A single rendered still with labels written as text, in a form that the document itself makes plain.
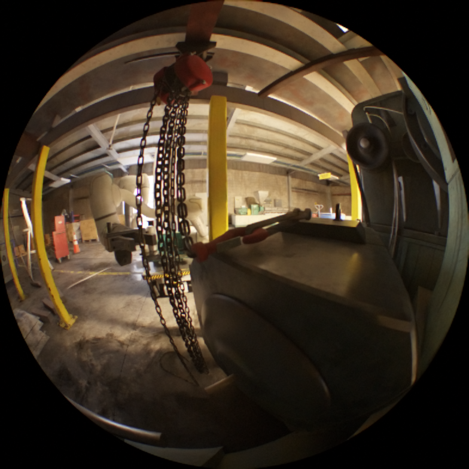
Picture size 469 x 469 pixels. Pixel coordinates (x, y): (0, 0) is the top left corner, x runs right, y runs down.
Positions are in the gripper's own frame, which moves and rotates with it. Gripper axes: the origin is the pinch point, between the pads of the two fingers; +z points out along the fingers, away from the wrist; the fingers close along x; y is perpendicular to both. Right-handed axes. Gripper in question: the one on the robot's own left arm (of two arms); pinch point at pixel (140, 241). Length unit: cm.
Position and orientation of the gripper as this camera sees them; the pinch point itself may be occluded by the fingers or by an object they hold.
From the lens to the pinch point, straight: 34.8
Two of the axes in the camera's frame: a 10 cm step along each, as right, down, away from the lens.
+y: -0.2, -9.9, -1.7
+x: 4.1, -1.6, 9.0
